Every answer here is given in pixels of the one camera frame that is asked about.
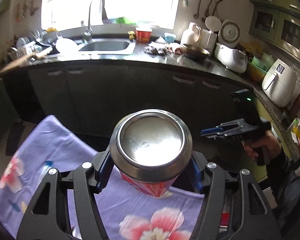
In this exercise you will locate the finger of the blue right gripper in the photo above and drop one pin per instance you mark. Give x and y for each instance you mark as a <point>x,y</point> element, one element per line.
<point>208,131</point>

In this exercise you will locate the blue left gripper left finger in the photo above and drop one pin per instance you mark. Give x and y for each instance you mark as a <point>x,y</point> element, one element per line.
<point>103,165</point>

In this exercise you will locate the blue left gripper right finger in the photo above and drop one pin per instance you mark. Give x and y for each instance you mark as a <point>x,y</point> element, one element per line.
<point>195,171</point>

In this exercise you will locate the red metal drink can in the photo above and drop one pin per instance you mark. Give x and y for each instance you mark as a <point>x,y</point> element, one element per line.
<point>151,148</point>

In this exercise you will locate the person's dark sleeve forearm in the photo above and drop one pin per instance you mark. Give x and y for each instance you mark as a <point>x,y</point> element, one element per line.
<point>285,186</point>

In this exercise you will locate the steel kitchen sink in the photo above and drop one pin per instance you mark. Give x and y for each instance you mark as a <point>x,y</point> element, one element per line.
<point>108,46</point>

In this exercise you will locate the chrome kitchen faucet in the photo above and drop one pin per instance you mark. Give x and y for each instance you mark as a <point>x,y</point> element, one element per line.
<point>94,8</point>

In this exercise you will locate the person's right hand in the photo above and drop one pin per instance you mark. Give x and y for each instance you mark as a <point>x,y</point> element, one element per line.
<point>269,141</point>

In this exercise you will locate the brown thermos bottle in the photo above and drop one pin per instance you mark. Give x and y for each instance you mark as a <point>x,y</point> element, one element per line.
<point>295,107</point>

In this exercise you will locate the white air fryer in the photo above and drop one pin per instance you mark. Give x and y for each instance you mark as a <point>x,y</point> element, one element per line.
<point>279,83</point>

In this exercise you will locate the purple floral tablecloth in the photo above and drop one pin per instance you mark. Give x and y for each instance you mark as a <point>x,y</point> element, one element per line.
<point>126,213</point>

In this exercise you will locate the green stacked bowls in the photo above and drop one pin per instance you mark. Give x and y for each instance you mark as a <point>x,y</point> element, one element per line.
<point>258,68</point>

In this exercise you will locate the white rice cooker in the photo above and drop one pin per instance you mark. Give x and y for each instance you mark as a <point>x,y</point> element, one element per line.
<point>233,59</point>

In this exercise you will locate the dark base cabinets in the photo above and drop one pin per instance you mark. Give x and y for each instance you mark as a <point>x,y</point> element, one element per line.
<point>90,98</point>

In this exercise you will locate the dark metal bowl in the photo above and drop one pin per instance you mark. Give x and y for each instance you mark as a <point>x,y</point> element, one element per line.
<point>195,52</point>

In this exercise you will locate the crumpled dish rag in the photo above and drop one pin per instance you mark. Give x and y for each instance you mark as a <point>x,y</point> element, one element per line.
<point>153,49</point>

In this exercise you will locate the white electric kettle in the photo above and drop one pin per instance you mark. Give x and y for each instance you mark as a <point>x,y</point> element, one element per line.
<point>192,35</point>

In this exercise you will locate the red instant noodle cup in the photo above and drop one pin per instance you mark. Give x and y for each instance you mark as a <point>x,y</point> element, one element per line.
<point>143,35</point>

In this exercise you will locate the wooden cutting board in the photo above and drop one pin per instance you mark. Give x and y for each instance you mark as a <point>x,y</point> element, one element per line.
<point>18,62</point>

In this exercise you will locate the green wall cabinet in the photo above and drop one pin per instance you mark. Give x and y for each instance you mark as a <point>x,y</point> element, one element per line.
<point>278,21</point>

